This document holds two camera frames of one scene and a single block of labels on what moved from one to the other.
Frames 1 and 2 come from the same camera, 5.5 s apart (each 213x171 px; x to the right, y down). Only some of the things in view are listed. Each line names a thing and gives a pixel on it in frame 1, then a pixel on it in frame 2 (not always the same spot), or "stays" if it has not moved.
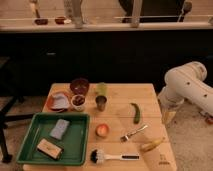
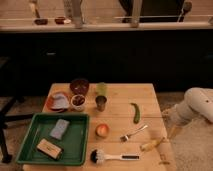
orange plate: [58, 102] stays
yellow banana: [149, 146] stays
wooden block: [50, 149] stays
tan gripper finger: [168, 116] → [172, 131]
